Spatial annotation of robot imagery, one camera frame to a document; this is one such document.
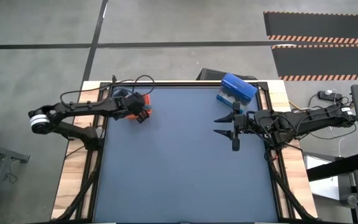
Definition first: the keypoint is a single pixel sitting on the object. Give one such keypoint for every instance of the black orange-striped floor mat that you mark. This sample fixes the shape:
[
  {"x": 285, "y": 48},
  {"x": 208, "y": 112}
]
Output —
[
  {"x": 319, "y": 25},
  {"x": 325, "y": 60}
]

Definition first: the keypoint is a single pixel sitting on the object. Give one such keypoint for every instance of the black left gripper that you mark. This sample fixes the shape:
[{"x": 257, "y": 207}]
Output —
[{"x": 130, "y": 104}]

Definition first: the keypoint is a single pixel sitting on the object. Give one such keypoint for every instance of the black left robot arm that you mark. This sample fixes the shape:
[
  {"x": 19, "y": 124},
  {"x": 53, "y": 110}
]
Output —
[{"x": 82, "y": 107}]

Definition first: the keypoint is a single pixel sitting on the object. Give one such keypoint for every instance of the orange plastic bin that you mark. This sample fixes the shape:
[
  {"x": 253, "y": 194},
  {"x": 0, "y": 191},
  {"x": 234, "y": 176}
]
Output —
[{"x": 148, "y": 100}]

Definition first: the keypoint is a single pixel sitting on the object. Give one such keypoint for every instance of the black aluminium table frame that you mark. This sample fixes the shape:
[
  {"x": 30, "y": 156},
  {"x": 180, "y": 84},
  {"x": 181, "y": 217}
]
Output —
[{"x": 273, "y": 186}]

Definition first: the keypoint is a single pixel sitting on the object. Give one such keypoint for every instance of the blue cardboard box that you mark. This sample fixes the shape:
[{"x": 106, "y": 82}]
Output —
[{"x": 238, "y": 84}]

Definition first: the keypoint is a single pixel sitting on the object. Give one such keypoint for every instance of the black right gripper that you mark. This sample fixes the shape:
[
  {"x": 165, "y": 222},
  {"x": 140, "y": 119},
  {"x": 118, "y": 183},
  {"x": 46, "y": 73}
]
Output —
[{"x": 245, "y": 123}]

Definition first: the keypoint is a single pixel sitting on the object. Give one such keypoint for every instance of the blue table mat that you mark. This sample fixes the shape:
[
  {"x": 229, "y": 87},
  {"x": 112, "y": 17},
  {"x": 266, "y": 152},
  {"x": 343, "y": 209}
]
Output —
[{"x": 179, "y": 161}]

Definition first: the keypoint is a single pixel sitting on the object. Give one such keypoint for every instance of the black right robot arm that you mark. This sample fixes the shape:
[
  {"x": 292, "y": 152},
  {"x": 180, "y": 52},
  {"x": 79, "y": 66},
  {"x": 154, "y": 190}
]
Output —
[{"x": 309, "y": 117}]

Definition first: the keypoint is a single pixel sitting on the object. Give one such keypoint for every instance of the black power strip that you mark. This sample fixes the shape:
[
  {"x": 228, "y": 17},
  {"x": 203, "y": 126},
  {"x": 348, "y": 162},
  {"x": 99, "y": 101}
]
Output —
[{"x": 328, "y": 96}]

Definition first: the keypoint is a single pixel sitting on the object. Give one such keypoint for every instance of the black crossbar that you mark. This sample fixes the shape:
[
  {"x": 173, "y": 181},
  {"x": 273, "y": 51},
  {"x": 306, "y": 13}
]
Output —
[{"x": 334, "y": 168}]

